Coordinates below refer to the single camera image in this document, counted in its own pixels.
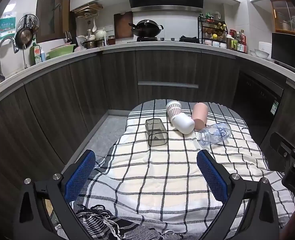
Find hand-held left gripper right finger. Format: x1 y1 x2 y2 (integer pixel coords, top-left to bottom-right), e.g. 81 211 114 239
196 149 281 240

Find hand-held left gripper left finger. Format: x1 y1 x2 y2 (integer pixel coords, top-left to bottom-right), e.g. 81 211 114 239
13 149 98 240

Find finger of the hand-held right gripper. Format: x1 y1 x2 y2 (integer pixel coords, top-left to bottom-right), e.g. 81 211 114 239
270 131 295 159

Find clear glass printed cup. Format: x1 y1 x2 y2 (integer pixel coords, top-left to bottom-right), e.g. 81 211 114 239
197 122 232 146

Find plain white cup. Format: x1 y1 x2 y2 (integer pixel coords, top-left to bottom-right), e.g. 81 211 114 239
171 113 195 134

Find pink cup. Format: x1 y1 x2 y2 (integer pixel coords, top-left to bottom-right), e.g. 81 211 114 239
191 102 209 131

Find grey transparent square cup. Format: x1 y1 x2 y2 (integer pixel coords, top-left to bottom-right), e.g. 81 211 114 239
145 118 168 147

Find white dotted pattern cup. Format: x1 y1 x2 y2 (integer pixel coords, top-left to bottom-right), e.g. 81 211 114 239
166 100 182 122

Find black built-in dishwasher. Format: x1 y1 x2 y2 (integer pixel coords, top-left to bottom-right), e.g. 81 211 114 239
231 71 284 146

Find black white checked cloth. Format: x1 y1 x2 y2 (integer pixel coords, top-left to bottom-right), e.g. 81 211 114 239
56 99 295 240

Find dark wood base cabinets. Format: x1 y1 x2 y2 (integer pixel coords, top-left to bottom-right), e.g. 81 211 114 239
0 47 295 195

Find black microwave oven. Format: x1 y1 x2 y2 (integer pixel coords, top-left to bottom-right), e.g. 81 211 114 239
271 32 295 76

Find large white bowl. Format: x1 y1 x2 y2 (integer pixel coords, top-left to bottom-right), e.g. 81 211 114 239
254 48 270 59

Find wooden glass door cabinet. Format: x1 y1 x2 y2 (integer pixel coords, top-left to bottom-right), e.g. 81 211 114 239
271 0 295 37

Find green plastic basin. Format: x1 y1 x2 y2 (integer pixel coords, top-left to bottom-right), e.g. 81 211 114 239
46 44 77 60

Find green dish soap bottle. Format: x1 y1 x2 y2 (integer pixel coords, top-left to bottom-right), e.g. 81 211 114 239
29 38 42 66

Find steel cooking pot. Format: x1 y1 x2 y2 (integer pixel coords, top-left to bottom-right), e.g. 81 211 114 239
81 39 97 50

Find knife block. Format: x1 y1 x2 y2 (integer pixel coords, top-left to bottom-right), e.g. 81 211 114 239
64 30 78 47

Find white teapot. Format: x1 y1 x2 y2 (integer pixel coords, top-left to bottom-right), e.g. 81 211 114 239
95 29 108 40

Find gas stove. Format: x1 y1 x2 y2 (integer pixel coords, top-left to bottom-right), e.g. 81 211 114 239
127 36 200 44

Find hanging frying pan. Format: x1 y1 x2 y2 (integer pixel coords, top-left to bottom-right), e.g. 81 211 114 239
15 27 33 48

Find dark wooden cutting board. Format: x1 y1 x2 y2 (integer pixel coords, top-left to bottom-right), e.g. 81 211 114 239
114 12 134 39

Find black wok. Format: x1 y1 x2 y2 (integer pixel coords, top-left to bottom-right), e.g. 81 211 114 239
129 19 164 38

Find hanging metal steamer rack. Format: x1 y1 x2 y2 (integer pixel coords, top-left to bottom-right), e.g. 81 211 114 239
17 14 39 34

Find green white hanging bag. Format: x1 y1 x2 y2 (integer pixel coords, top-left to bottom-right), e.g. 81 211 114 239
0 12 17 43

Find metal drawer handle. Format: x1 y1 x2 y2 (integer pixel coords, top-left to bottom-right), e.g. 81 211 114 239
138 81 199 89

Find black wire spice rack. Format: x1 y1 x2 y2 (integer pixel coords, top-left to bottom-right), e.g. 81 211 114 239
197 13 229 46

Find wall rack with boards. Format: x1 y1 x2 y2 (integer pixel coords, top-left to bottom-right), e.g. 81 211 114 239
74 2 104 19

